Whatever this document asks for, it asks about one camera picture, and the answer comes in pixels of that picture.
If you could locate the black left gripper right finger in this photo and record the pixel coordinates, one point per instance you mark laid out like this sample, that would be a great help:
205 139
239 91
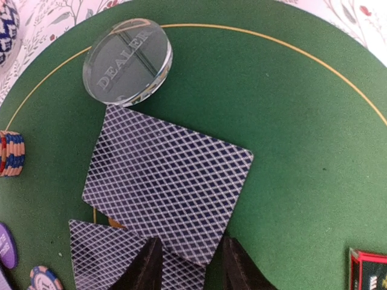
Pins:
239 270

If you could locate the purple small blind button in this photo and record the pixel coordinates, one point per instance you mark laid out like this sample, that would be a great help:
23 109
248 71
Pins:
8 249

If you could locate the blue checkered card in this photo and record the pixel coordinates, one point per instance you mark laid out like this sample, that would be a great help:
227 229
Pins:
159 179
100 255

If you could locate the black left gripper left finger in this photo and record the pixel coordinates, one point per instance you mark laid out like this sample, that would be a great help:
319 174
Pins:
145 271

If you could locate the black triangular all-in marker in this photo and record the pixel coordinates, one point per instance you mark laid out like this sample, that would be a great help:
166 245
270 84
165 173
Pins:
366 270

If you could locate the red patterned small bowl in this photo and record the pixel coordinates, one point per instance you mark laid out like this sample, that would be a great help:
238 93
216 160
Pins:
10 35

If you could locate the blue green chip stack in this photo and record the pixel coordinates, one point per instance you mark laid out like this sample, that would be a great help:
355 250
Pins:
12 153

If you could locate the green white dealer button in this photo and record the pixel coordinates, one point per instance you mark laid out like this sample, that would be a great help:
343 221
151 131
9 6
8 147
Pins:
128 63

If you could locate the round green poker mat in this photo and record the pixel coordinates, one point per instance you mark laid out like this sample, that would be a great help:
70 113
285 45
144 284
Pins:
308 101

